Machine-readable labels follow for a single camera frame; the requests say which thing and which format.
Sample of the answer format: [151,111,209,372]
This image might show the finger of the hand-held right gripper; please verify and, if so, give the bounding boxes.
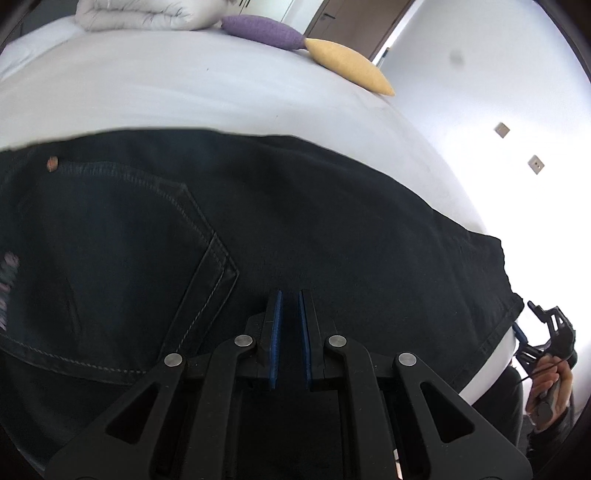
[512,323,548,372]
[527,301,578,365]

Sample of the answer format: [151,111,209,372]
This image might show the person's leg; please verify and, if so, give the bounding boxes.
[471,364,528,467]

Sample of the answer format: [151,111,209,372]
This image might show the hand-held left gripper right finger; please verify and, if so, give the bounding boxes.
[298,289,534,480]

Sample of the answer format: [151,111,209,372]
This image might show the white wardrobe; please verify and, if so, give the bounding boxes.
[233,0,296,26]

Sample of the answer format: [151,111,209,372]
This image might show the bed with white sheet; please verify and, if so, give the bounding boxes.
[0,16,518,402]

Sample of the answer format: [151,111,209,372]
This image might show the black denim pants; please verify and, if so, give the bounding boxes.
[0,127,525,480]

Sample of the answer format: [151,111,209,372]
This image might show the folded beige duvet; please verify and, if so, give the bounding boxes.
[75,0,232,32]

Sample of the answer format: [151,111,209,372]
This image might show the person's right forearm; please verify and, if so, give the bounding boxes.
[526,411,580,467]

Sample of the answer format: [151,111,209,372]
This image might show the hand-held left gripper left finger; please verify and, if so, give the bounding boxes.
[44,289,283,480]

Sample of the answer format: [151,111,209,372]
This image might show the brown door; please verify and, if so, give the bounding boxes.
[302,0,414,61]

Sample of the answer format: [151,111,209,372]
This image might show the person's right hand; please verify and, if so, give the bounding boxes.
[526,355,574,431]

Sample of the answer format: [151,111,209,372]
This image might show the yellow pillow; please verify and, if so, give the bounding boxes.
[304,38,396,97]

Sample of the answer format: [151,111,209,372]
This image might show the purple pillow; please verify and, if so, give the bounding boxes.
[221,15,308,51]

